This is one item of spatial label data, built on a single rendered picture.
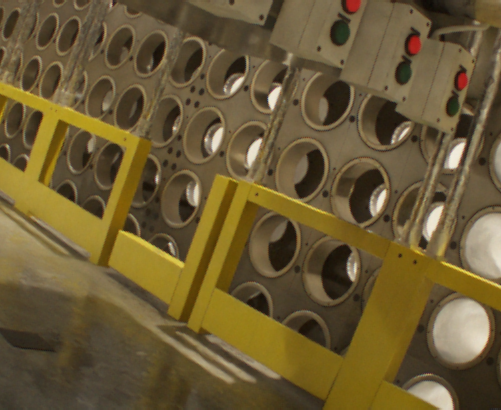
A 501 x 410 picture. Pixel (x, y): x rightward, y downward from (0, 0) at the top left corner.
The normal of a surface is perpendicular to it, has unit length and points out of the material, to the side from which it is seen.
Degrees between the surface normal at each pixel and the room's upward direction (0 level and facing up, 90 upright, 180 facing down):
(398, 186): 90
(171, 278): 90
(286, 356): 90
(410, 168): 90
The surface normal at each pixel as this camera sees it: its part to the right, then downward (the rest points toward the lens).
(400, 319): -0.67, -0.18
